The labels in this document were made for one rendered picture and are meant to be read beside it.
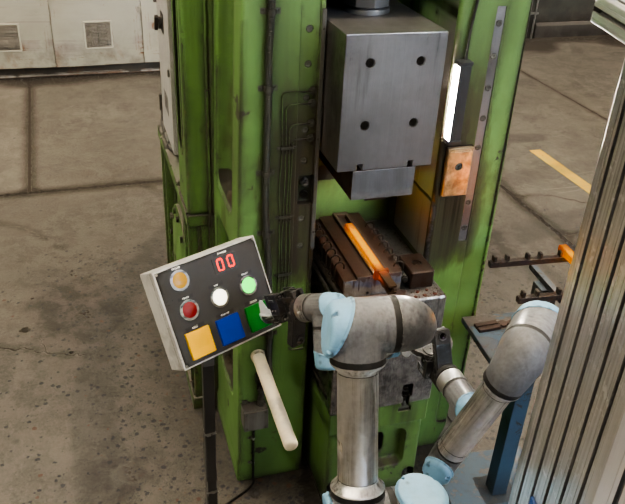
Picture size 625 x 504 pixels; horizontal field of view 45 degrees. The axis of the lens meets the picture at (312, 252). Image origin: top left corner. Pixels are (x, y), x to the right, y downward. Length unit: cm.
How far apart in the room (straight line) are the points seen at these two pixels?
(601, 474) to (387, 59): 132
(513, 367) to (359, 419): 37
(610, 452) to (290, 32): 145
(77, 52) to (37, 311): 383
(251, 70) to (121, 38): 534
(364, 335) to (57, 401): 223
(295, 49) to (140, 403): 184
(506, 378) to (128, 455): 189
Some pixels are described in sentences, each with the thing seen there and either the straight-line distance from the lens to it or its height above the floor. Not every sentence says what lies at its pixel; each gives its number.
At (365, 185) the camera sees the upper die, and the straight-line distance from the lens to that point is 224.
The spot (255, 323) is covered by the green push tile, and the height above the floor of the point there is 100.
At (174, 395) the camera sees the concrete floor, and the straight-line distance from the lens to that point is 344.
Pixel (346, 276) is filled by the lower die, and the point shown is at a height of 98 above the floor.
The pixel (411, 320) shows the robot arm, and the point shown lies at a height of 142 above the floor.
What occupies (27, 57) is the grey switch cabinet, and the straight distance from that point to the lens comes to 747.
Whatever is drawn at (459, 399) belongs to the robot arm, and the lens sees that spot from 196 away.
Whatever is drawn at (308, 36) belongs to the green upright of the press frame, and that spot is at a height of 172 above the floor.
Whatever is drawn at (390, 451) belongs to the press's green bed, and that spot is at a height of 18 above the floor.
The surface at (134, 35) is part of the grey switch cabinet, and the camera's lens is 747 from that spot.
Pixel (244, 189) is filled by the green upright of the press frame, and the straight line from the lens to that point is 229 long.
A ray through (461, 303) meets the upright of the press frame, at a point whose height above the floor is 71.
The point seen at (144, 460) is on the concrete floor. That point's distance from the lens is 318.
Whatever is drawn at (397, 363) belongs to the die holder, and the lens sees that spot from 260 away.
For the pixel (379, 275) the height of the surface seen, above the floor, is 100.
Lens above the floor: 227
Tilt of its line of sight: 31 degrees down
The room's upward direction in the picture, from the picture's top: 3 degrees clockwise
